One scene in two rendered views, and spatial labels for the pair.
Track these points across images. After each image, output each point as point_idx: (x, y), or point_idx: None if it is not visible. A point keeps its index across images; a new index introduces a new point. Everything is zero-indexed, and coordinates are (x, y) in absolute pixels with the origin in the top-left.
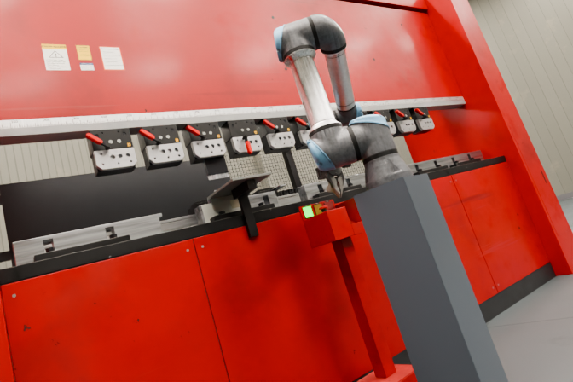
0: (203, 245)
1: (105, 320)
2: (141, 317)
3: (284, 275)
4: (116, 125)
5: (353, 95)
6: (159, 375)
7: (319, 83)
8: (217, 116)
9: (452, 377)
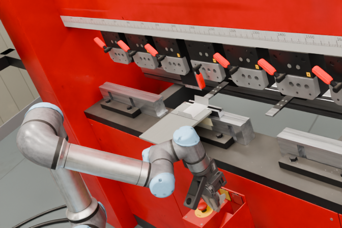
0: None
1: (123, 155)
2: None
3: None
4: (111, 29)
5: (131, 181)
6: (151, 193)
7: (55, 181)
8: (175, 32)
9: None
